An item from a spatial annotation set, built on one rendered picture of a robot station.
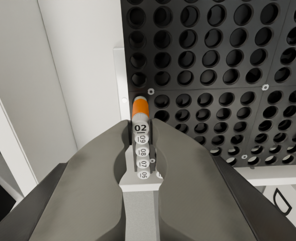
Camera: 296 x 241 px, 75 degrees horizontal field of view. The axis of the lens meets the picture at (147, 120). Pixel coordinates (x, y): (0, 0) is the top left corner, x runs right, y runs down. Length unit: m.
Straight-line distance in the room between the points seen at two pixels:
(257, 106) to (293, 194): 0.20
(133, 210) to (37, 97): 1.70
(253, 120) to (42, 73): 0.20
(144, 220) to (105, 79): 1.81
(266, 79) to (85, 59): 0.17
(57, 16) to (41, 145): 0.12
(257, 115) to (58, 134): 0.20
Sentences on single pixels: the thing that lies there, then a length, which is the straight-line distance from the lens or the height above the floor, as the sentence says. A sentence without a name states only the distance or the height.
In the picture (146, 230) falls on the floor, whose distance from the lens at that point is 2.11.
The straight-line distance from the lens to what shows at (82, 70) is 0.23.
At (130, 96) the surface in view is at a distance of 0.16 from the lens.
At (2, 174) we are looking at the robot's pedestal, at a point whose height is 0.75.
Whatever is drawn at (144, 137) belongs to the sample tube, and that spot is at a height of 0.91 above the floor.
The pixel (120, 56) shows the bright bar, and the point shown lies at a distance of 0.20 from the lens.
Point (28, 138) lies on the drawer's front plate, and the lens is 0.18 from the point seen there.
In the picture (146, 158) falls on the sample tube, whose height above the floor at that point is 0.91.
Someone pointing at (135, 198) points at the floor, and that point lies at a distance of 1.72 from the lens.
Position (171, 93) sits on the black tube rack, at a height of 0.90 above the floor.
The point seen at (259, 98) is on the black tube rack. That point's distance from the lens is 0.19.
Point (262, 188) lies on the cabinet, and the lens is 0.47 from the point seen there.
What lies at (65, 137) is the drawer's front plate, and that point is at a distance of 0.24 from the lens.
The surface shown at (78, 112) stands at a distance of 0.25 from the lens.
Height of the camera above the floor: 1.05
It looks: 59 degrees down
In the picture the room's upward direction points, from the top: 176 degrees clockwise
